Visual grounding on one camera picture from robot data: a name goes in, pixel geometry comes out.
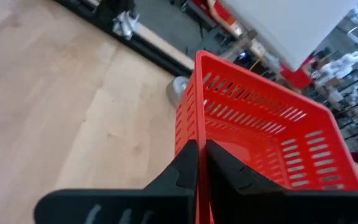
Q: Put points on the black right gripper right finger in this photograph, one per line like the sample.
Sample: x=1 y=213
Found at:
x=253 y=205

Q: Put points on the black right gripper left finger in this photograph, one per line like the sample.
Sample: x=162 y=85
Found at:
x=120 y=207

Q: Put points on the red plastic slotted basket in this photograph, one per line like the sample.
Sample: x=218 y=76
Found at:
x=253 y=146

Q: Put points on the red storage crate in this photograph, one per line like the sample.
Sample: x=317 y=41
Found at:
x=295 y=76

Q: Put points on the white stacked sculpture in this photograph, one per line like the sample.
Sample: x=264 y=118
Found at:
x=342 y=63

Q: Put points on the silver mounting plate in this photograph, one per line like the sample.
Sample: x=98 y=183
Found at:
x=124 y=26

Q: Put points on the red box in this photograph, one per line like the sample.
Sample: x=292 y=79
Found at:
x=221 y=14

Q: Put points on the black aluminium table frame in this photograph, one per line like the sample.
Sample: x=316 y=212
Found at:
x=154 y=54

